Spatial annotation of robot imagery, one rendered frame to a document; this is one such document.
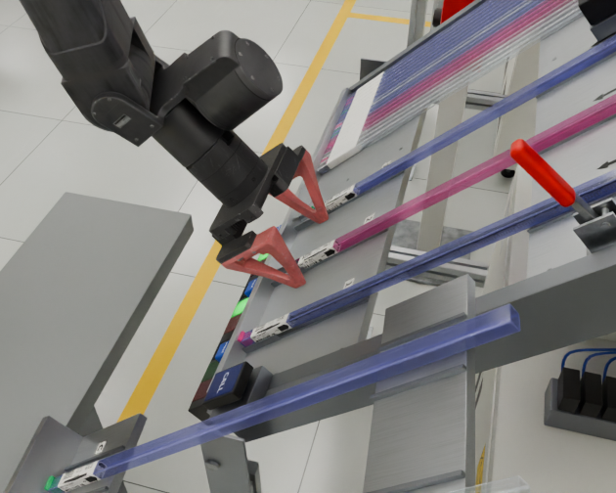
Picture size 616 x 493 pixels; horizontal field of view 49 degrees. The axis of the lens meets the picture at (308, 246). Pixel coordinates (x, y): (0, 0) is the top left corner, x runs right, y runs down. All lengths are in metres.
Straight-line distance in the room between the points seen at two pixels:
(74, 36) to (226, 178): 0.18
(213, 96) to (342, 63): 2.27
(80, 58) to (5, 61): 2.54
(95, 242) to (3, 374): 0.27
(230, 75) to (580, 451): 0.61
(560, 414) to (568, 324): 0.36
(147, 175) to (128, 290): 1.24
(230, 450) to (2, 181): 1.80
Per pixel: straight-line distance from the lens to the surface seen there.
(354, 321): 0.69
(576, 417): 0.90
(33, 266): 1.16
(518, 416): 0.92
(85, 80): 0.59
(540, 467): 0.89
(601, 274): 0.51
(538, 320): 0.55
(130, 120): 0.60
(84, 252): 1.16
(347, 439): 1.59
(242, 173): 0.64
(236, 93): 0.59
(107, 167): 2.36
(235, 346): 0.81
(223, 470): 0.77
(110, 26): 0.56
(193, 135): 0.62
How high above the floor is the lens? 1.37
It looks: 44 degrees down
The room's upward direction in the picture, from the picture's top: straight up
